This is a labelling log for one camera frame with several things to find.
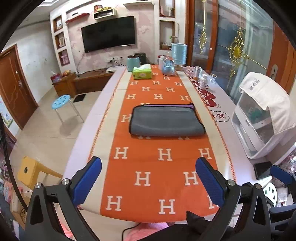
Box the white wall shelf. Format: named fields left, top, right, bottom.
left=93, top=8, right=117, bottom=20

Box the red wall shelf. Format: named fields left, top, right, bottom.
left=65, top=13, right=90, bottom=23

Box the white printed tablecloth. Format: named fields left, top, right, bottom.
left=62, top=65, right=273, bottom=217

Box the black smartphone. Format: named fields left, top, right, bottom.
left=253, top=161, right=273, bottom=180

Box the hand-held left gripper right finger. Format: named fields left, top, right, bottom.
left=196, top=157, right=272, bottom=241

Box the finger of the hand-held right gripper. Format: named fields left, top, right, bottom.
left=270, top=164, right=296, bottom=185

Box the white countertop sterilizer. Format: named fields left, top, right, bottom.
left=231, top=93, right=287, bottom=159

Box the black flat television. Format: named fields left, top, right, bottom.
left=81, top=16, right=136, bottom=53

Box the light blue plastic bin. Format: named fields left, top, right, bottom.
left=171, top=43, right=187, bottom=66

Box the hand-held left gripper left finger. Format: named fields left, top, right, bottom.
left=24, top=156, right=102, bottom=241

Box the white cloth cover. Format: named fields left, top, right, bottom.
left=239, top=72, right=296, bottom=142

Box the blue glass teapot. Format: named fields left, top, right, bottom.
left=162, top=60, right=177, bottom=76

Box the pink cloth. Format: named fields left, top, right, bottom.
left=126, top=222, right=169, bottom=241

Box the white perforated stool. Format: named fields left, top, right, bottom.
left=263, top=182, right=278, bottom=207

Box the glass cabinet door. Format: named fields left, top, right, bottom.
left=185, top=0, right=289, bottom=102

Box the brown wooden door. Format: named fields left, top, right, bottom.
left=0, top=44, right=39, bottom=130

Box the orange printed table runner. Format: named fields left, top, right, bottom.
left=87, top=65, right=236, bottom=217

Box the wooden television cabinet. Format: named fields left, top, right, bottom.
left=52, top=67, right=116, bottom=99

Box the blue round stool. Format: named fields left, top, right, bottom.
left=52, top=95, right=85, bottom=124

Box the teal electric kettle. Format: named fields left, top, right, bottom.
left=127, top=55, right=140, bottom=72

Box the green tissue pack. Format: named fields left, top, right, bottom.
left=132, top=65, right=152, bottom=80

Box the yellow plastic stool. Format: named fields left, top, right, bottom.
left=17, top=156, right=63, bottom=189

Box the grey towel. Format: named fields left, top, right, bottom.
left=129, top=102, right=206, bottom=137

